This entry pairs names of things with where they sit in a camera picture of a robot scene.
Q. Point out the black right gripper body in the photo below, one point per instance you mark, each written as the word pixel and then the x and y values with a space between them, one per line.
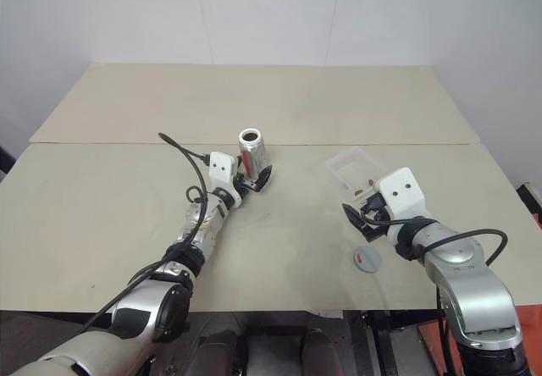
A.
pixel 379 215

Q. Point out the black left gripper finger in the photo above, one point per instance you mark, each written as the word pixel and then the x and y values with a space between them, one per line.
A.
pixel 240 166
pixel 264 178

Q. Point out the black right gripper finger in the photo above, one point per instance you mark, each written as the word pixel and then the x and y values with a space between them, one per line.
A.
pixel 355 219

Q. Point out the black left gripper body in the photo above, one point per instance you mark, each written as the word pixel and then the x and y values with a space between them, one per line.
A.
pixel 247 184

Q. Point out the silver metal can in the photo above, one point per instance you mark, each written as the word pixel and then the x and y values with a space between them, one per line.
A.
pixel 254 156

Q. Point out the grey round can lid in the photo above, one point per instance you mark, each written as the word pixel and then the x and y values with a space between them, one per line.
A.
pixel 366 259

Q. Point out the clear plastic tray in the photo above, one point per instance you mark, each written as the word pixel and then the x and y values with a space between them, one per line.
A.
pixel 347 168

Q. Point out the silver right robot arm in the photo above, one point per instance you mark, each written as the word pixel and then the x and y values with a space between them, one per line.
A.
pixel 466 274

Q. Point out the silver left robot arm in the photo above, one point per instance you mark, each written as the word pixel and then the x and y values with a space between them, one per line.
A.
pixel 139 308

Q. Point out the dark rounded shape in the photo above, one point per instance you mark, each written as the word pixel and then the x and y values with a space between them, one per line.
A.
pixel 318 352
pixel 222 355

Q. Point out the black metal table frame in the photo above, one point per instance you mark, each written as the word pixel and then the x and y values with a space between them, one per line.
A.
pixel 383 346

